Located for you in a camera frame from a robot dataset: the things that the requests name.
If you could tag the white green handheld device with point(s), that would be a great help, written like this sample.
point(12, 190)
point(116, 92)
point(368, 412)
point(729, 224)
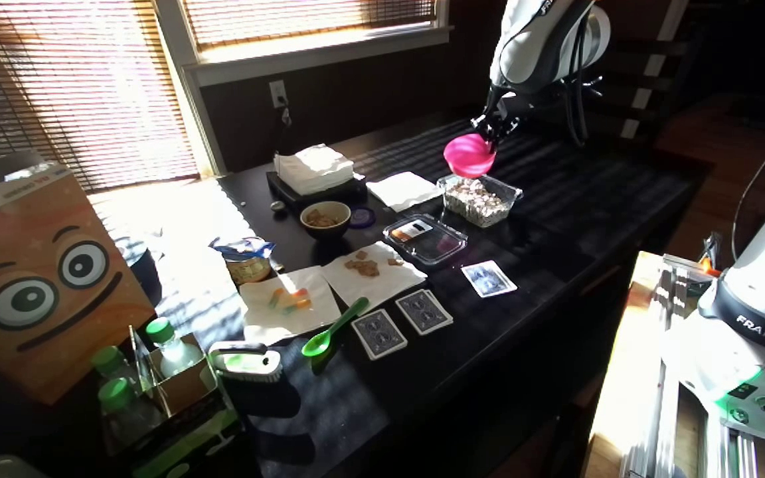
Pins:
point(245, 362)

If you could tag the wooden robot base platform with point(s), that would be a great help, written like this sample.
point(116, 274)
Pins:
point(631, 390)

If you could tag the crumpled snack bag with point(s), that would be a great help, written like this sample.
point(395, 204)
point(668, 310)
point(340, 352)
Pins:
point(245, 259)

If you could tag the cardboard box with cartoon face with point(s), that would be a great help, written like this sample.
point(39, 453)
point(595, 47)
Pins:
point(41, 283)

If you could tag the black rectangular box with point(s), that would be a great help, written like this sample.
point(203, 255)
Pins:
point(427, 241)

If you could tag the small blue lid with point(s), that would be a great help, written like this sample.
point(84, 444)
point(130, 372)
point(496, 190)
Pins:
point(362, 218)

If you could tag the clear tray of snacks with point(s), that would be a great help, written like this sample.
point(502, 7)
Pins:
point(480, 200)

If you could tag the narrow bamboo window blind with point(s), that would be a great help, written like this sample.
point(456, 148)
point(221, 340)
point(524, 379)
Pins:
point(312, 16)

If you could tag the white wall outlet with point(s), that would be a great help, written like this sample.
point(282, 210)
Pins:
point(277, 97)

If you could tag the small orange white item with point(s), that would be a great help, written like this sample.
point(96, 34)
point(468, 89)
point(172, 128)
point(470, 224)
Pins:
point(411, 232)

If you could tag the blue white playing card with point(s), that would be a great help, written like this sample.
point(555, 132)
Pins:
point(489, 281)

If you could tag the white napkin with orange food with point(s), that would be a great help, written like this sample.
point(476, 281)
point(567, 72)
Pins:
point(291, 310)

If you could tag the flat white paper napkin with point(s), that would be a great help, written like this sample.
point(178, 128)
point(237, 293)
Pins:
point(401, 190)

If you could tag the black flat scale tray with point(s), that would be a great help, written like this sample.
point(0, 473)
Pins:
point(288, 200)

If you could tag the green capped clear bottle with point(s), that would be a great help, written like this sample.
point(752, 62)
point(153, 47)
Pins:
point(172, 346)
point(116, 390)

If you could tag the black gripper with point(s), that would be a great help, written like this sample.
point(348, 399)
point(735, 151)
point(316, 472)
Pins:
point(506, 111)

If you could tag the green plastic spoon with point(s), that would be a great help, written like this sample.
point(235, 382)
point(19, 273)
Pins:
point(334, 332)

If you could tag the clear rectangular plastic container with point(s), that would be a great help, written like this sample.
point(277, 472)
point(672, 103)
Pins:
point(482, 204)

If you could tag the wooden window frame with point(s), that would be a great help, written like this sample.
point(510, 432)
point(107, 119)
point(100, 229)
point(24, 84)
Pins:
point(312, 55)

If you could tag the dark bowl with food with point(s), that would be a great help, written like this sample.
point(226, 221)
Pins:
point(324, 218)

